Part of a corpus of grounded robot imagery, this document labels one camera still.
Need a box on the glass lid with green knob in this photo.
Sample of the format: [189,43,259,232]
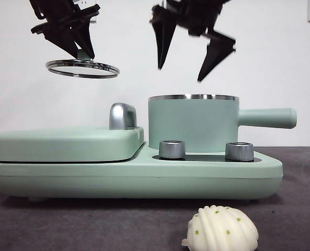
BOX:
[46,50,120,79]

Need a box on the silver control knob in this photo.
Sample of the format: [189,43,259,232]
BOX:
[225,142,254,162]
[159,140,186,159]

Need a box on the white bun with green dots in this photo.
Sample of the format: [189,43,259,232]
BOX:
[181,205,260,251]

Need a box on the mint green cooker base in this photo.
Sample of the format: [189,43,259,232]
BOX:
[0,145,284,203]

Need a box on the mint green pot with handle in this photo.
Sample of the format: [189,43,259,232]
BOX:
[147,93,298,155]

